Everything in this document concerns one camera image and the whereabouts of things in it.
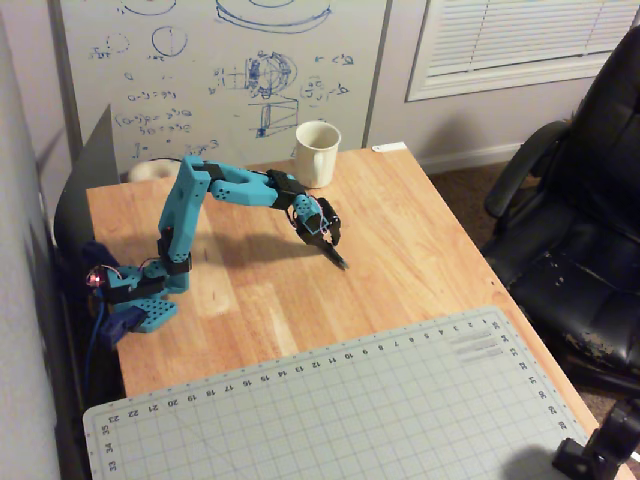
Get blue usb cable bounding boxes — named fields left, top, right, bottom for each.
left=87, top=293, right=109, bottom=366

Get black flat panel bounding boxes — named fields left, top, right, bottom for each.
left=52, top=103, right=121, bottom=251

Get grey cutting mat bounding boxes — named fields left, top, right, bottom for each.
left=82, top=304, right=592, bottom=480

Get black camera stand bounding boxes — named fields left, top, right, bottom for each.
left=551, top=397, right=640, bottom=480

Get gripper servo wire bundle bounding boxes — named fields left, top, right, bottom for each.
left=303, top=196, right=335, bottom=237

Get white window blinds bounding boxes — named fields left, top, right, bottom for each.
left=405, top=0, right=640, bottom=103

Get whiteboard with blue drawings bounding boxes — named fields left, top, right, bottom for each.
left=49, top=0, right=394, bottom=177

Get black office chair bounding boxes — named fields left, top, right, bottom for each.
left=479, top=19, right=640, bottom=401

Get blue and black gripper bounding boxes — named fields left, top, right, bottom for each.
left=292, top=195, right=345, bottom=255

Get black controller board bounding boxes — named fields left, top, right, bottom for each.
left=84, top=264, right=109, bottom=292

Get dark blue table clamp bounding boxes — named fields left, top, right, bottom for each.
left=97, top=305, right=147, bottom=349

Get white tape roll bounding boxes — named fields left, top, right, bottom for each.
left=127, top=158, right=179, bottom=184

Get cream ceramic mug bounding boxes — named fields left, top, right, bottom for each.
left=292, top=120, right=343, bottom=189

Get blue and black pen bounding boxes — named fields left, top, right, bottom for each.
left=322, top=247, right=350, bottom=272

